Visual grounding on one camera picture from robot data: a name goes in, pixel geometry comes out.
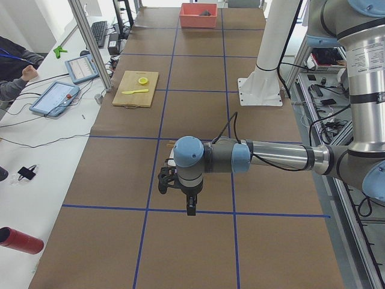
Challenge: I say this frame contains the black power adapter box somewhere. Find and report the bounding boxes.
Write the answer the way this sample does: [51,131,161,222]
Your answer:
[107,33,120,55]

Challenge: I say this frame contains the green plastic clip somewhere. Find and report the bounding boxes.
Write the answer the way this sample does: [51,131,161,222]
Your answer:
[53,45,68,59]

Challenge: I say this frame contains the far teach pendant tablet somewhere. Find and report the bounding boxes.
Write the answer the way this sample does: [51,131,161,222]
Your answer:
[64,54,99,84]

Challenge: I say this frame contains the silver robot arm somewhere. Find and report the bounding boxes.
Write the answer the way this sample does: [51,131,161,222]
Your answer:
[158,1,384,216]

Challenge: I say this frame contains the yellow lemon slices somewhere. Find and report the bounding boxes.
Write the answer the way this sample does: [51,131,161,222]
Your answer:
[138,77,149,85]

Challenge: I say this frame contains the person's bare hand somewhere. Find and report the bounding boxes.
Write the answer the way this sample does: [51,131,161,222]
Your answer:
[21,65,38,82]

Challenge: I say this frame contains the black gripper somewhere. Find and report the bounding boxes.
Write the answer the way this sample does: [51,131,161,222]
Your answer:
[181,182,203,216]

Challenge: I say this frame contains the bamboo cutting board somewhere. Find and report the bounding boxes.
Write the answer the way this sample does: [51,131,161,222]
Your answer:
[112,70,159,108]

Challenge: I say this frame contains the red plastic bin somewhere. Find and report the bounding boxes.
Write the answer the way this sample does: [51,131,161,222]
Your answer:
[179,3,218,28]

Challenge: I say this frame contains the yellow plastic knife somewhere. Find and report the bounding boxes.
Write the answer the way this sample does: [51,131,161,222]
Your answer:
[122,89,149,95]

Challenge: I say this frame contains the small black device on table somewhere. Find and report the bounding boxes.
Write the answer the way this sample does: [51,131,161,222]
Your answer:
[17,165,37,181]

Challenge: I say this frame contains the teach pendant tablet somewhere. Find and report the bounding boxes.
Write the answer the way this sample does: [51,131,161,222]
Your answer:
[64,54,99,84]
[29,81,80,117]

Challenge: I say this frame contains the white rectangular tray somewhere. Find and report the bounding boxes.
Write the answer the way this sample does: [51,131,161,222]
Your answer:
[168,150,176,166]

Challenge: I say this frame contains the near teach pendant tablet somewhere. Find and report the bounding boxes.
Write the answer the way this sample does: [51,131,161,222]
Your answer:
[29,81,80,117]

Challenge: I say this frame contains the black keyboard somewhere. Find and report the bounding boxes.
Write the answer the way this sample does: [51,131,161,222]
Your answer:
[91,21,107,48]

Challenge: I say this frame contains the aluminium frame post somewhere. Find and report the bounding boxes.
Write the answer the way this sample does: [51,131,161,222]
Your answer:
[68,0,112,92]

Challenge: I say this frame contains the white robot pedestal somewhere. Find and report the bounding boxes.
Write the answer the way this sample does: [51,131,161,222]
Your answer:
[238,0,302,107]

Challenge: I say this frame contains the red cylinder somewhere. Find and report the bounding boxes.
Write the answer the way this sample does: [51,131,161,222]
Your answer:
[1,227,44,255]

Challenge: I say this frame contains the seated person in dark clothes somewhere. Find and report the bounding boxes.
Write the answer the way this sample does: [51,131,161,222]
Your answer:
[1,37,44,102]

